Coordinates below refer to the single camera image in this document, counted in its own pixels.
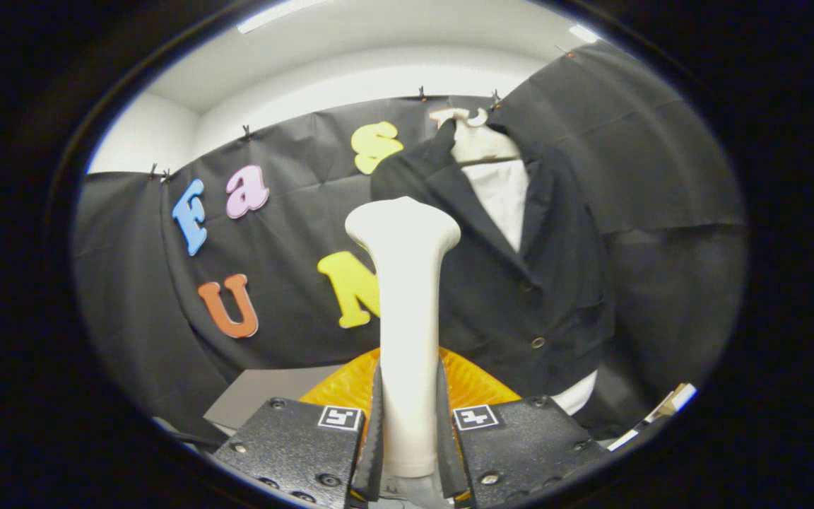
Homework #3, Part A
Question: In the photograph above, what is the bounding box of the white clothes hanger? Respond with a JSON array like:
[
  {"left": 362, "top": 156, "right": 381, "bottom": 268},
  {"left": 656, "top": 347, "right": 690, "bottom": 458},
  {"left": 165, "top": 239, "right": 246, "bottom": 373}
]
[{"left": 430, "top": 106, "right": 522, "bottom": 168}]

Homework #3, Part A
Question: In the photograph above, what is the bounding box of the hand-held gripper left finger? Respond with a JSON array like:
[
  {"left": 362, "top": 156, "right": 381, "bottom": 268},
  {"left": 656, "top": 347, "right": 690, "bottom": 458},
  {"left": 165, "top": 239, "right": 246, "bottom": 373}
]
[{"left": 213, "top": 348, "right": 385, "bottom": 509}]

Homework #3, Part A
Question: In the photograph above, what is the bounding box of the white mannequin torso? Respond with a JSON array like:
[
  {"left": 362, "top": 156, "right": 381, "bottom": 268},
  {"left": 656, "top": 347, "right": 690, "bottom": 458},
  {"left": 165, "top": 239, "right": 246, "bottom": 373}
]
[{"left": 430, "top": 106, "right": 599, "bottom": 416}]

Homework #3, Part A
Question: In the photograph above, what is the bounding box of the grey cabinet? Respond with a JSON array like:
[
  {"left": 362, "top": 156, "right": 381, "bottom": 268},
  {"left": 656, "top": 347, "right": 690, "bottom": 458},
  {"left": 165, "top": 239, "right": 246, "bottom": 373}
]
[{"left": 203, "top": 364, "right": 351, "bottom": 433}]

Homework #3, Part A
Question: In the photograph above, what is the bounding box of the black blazer jacket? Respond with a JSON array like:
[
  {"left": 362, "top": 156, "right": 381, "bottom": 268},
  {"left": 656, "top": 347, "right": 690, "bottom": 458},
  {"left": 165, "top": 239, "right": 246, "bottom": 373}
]
[{"left": 370, "top": 120, "right": 617, "bottom": 399}]

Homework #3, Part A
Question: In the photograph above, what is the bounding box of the black backdrop cloth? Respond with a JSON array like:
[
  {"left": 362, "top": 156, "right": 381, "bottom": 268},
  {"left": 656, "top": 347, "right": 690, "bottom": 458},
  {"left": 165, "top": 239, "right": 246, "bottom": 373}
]
[{"left": 71, "top": 39, "right": 747, "bottom": 446}]

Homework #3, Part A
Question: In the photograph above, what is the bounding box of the white garment steamer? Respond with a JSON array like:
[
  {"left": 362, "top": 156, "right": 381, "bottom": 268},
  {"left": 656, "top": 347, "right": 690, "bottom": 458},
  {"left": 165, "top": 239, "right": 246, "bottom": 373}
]
[{"left": 345, "top": 197, "right": 462, "bottom": 509}]

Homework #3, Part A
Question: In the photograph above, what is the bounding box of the cardboard box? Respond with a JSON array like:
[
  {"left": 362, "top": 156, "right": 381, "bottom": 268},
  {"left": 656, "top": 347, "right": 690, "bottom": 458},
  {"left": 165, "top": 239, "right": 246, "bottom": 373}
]
[{"left": 608, "top": 382, "right": 698, "bottom": 452}]

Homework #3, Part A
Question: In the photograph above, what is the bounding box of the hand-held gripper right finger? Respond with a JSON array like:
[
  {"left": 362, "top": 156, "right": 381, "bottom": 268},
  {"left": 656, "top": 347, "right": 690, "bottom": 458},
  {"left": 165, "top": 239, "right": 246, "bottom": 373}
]
[{"left": 437, "top": 348, "right": 609, "bottom": 509}]

